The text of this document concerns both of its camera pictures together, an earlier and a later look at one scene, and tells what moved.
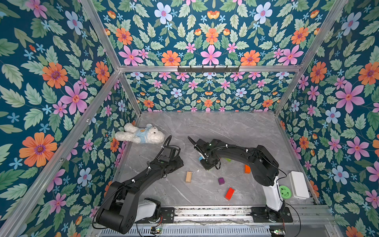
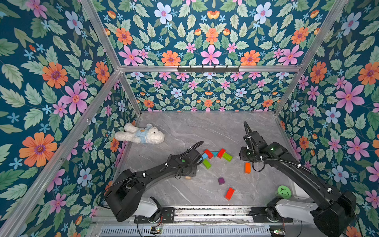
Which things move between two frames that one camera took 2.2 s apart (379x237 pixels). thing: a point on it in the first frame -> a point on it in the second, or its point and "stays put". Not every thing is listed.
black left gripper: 179,163 -> 194,167
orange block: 247,169 stays put
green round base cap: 284,192 stays put
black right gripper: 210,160 -> 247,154
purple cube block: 221,180 stays put
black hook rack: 208,70 stays put
